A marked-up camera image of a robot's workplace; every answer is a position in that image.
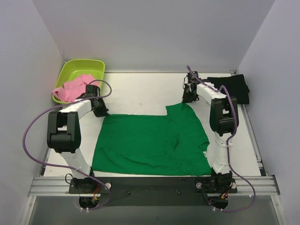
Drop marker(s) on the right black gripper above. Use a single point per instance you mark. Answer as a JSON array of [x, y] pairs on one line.
[[189, 95]]

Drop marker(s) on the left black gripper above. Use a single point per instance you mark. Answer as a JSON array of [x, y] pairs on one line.
[[99, 107]]

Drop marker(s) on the black t shirt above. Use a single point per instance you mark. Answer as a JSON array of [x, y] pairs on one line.
[[236, 86]]

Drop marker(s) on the green plastic basin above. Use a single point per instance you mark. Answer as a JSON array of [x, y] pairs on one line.
[[74, 68]]

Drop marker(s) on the green t shirt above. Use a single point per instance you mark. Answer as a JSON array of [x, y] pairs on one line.
[[174, 144]]

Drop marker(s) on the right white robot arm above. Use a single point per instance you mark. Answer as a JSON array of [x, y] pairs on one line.
[[223, 118]]

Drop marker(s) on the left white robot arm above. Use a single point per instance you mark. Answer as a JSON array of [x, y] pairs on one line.
[[64, 133]]

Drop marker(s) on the pink t shirt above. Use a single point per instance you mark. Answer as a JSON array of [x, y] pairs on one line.
[[71, 90]]

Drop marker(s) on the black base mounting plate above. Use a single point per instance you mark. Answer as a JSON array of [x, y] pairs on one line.
[[152, 191]]

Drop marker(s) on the aluminium frame rail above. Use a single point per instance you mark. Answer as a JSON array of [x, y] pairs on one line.
[[58, 186]]

